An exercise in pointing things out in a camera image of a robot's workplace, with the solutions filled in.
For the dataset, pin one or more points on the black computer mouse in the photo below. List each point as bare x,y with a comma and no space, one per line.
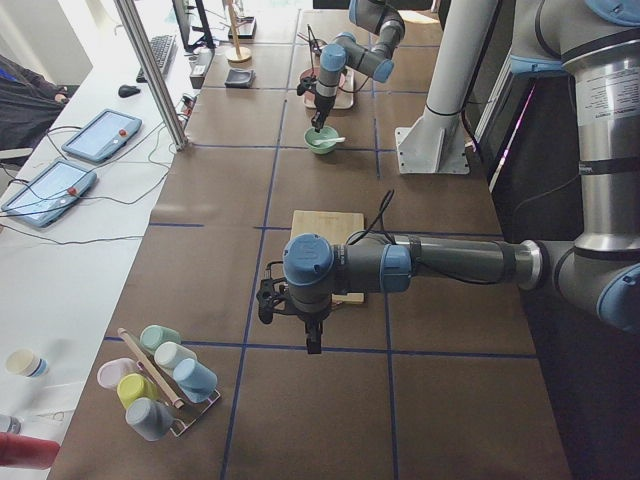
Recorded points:
126,91

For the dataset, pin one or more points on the wooden paper towel stand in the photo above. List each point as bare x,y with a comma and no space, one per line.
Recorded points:
238,53

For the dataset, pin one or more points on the grey cup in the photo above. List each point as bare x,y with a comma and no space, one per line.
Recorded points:
149,418

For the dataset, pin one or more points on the white cup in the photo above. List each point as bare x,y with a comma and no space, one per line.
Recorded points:
169,354

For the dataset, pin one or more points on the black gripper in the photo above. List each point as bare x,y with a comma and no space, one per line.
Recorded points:
322,103
312,319

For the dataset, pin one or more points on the paper cup on desk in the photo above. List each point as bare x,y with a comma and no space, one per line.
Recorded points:
25,362

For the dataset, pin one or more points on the white plastic spoon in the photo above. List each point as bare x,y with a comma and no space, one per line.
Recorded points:
325,141

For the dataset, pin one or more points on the pink bowl with ice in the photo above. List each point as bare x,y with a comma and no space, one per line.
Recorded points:
305,73

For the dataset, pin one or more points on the black monitor stand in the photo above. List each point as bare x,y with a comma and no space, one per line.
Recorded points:
193,25

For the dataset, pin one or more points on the steel ice scoop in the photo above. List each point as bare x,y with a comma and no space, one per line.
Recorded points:
315,44

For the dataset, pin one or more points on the light blue cup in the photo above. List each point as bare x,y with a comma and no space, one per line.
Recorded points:
196,380

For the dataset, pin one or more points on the mint green cup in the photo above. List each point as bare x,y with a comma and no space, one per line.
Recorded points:
153,336

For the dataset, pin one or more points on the near blue teach pendant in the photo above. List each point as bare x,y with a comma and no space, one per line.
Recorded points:
44,199

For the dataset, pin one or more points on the black keyboard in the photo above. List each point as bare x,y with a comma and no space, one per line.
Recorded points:
163,48

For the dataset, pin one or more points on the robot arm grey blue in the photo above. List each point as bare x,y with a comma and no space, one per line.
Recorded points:
376,17
597,42

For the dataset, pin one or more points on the red bottle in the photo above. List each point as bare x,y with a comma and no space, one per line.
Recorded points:
19,451

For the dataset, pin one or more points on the mint green bowl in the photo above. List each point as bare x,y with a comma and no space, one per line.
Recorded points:
326,132

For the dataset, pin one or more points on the bamboo cutting board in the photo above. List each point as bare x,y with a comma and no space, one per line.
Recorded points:
335,227

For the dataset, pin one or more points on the person in dark jacket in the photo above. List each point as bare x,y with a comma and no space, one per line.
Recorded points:
29,105

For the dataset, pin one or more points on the yellow cup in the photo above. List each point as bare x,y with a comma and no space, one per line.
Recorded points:
134,386

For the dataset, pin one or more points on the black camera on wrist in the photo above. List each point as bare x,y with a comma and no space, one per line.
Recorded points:
273,296
307,86

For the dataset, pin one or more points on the folded grey cloth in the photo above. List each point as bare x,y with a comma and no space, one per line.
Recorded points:
239,78

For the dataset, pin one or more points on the black tray with frame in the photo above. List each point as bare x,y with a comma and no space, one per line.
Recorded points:
246,28

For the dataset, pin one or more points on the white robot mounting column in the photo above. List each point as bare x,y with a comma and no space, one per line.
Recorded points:
434,144

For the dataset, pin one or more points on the blue teach pendant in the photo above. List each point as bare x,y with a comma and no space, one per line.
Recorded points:
44,199
103,136

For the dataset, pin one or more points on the wire cup rack wooden handle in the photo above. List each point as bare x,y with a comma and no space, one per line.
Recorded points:
185,412

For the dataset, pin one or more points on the aluminium frame post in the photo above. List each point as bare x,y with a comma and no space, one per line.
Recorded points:
137,35

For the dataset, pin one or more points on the beige plastic tray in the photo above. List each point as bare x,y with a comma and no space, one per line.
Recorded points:
345,97

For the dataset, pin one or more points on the far blue teach pendant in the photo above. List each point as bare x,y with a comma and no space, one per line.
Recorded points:
103,136

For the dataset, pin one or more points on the pink cup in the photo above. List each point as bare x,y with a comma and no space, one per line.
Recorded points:
111,372

